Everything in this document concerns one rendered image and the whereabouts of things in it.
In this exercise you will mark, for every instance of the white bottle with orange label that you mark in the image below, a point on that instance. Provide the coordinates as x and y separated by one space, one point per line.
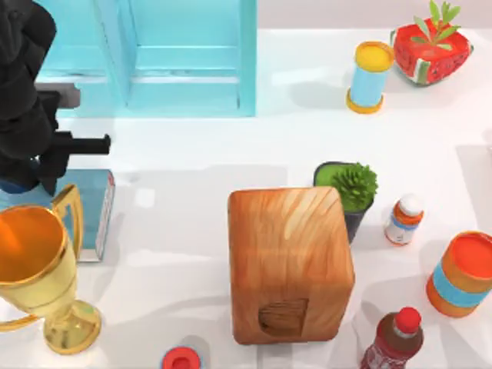
403 225

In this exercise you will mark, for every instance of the watermelon plant pot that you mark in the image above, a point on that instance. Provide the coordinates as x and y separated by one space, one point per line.
430 54

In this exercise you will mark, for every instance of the gold trophy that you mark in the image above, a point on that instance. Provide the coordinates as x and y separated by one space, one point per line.
34 269

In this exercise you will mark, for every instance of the yellow and blue can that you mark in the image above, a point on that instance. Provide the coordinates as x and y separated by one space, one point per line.
369 80

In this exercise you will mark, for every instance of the blue book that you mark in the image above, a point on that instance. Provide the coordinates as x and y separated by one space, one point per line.
90 215

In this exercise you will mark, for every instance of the green plant in dark pot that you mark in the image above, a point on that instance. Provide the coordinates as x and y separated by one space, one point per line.
355 192

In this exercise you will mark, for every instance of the wooden box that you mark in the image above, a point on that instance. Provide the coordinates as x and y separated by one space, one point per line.
288 265

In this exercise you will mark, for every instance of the orange and blue can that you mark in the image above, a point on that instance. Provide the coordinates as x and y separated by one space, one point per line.
461 276

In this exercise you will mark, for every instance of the light blue rack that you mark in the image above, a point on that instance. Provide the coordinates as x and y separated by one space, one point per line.
184 57

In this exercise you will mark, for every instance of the dark red bottle with red cap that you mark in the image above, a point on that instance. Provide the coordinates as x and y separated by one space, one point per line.
396 342

